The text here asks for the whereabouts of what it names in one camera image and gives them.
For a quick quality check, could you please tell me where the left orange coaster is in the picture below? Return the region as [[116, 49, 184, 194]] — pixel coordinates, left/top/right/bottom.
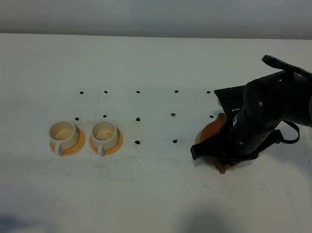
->
[[49, 126, 86, 157]]

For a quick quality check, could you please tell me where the white teacup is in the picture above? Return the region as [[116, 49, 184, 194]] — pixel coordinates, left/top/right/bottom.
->
[[48, 121, 79, 156], [90, 121, 119, 156]]

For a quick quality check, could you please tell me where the right white teacup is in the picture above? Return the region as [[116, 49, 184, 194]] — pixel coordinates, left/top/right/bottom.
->
[[90, 121, 119, 156]]

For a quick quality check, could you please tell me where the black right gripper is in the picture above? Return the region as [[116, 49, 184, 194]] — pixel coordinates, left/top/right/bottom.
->
[[191, 102, 283, 166]]

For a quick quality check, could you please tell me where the orange coaster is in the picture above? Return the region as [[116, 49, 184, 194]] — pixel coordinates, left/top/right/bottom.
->
[[88, 129, 123, 156], [49, 126, 86, 157]]

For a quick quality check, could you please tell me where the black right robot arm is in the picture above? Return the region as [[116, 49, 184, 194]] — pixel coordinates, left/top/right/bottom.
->
[[191, 55, 312, 174]]

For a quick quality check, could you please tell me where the cream round teapot coaster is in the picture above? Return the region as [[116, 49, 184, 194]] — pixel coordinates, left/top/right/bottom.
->
[[192, 130, 235, 172]]

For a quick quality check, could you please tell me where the left white teacup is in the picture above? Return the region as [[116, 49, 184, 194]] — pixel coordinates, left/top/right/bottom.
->
[[48, 121, 79, 156]]

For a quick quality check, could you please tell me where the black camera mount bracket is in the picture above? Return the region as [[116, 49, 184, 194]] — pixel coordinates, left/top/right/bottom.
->
[[214, 85, 248, 121]]

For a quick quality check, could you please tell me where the brown clay teapot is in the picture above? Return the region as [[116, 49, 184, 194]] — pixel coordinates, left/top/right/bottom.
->
[[196, 111, 232, 174]]

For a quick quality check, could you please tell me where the right orange coaster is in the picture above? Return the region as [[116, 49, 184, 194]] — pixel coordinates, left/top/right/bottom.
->
[[88, 129, 123, 156]]

